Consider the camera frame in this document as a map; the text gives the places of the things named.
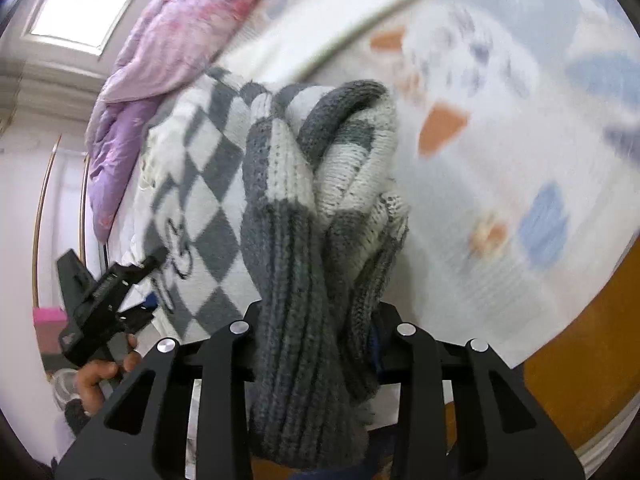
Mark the white framed window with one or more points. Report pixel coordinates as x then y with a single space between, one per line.
85 15

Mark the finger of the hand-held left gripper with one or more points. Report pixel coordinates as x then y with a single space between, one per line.
145 262
135 320

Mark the person's left hand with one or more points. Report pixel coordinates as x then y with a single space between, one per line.
97 377

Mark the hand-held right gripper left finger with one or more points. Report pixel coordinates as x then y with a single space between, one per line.
235 355

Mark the pink towel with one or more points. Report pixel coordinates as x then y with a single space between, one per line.
50 330

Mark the purple floral quilt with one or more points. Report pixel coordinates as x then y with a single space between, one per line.
165 35

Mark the grey white checkered cardigan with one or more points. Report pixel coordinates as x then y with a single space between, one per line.
290 310

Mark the printed bed sheet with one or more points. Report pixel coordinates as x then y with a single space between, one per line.
500 110

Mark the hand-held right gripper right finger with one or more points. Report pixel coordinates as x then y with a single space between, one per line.
415 360

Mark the white standing fan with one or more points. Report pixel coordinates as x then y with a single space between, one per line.
65 387

